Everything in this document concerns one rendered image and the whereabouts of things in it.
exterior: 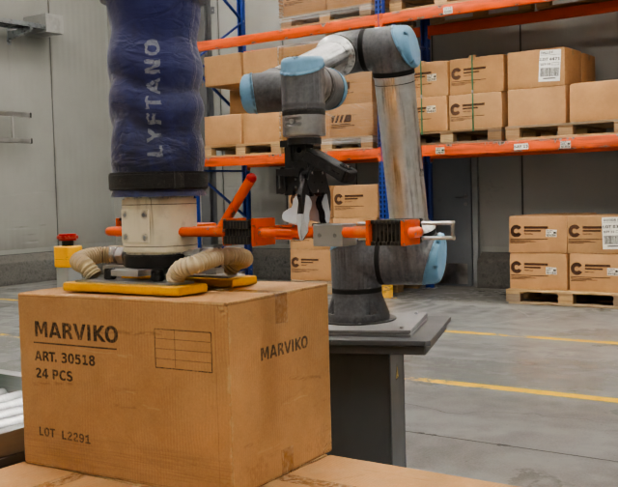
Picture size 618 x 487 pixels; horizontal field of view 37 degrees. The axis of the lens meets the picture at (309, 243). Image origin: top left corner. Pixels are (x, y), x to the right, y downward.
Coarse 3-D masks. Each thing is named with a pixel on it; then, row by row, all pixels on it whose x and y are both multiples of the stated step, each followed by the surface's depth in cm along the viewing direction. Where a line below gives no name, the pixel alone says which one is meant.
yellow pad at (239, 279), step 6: (126, 276) 227; (132, 276) 226; (138, 276) 225; (144, 276) 224; (150, 276) 224; (186, 276) 219; (192, 276) 219; (198, 276) 218; (204, 276) 217; (210, 276) 216; (216, 276) 215; (222, 276) 214; (228, 276) 213; (234, 276) 215; (240, 276) 216; (246, 276) 216; (252, 276) 218; (198, 282) 216; (204, 282) 215; (210, 282) 214; (216, 282) 213; (222, 282) 212; (228, 282) 211; (234, 282) 211; (240, 282) 213; (246, 282) 215; (252, 282) 217
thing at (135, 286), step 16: (160, 272) 203; (64, 288) 212; (80, 288) 209; (96, 288) 207; (112, 288) 204; (128, 288) 202; (144, 288) 199; (160, 288) 197; (176, 288) 195; (192, 288) 198
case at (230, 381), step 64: (64, 320) 208; (128, 320) 198; (192, 320) 189; (256, 320) 193; (320, 320) 216; (64, 384) 209; (128, 384) 199; (192, 384) 190; (256, 384) 193; (320, 384) 216; (64, 448) 211; (128, 448) 200; (192, 448) 191; (256, 448) 193; (320, 448) 216
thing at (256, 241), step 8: (224, 224) 199; (232, 224) 198; (240, 224) 197; (248, 224) 196; (256, 224) 197; (264, 224) 200; (272, 224) 202; (224, 232) 200; (232, 232) 199; (240, 232) 198; (248, 232) 197; (256, 232) 197; (224, 240) 200; (232, 240) 198; (240, 240) 197; (248, 240) 196; (256, 240) 197; (264, 240) 200; (272, 240) 202
